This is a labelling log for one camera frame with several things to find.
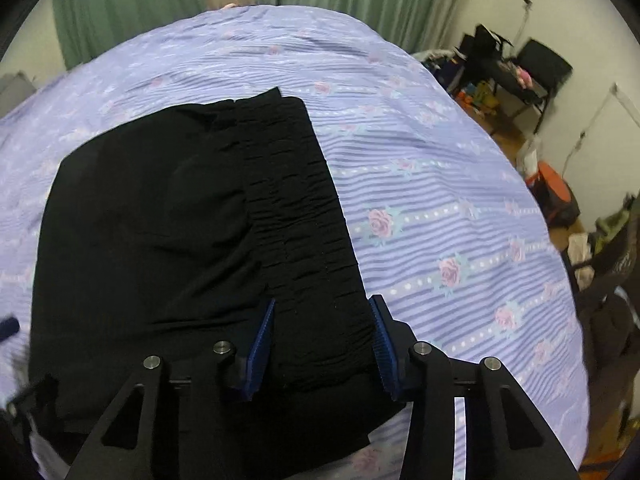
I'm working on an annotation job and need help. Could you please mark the black pants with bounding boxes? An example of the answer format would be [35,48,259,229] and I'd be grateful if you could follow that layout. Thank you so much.
[29,89,396,479]

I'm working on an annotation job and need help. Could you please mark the dark wicker chair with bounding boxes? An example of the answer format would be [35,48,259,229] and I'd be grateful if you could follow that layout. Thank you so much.
[565,209,639,425]

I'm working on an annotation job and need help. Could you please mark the black folding chair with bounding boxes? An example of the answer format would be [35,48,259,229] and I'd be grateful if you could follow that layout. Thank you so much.
[484,39,573,134]

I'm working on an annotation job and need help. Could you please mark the green curtain left panel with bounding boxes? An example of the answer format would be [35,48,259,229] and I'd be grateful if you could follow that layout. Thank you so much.
[52,0,206,70]

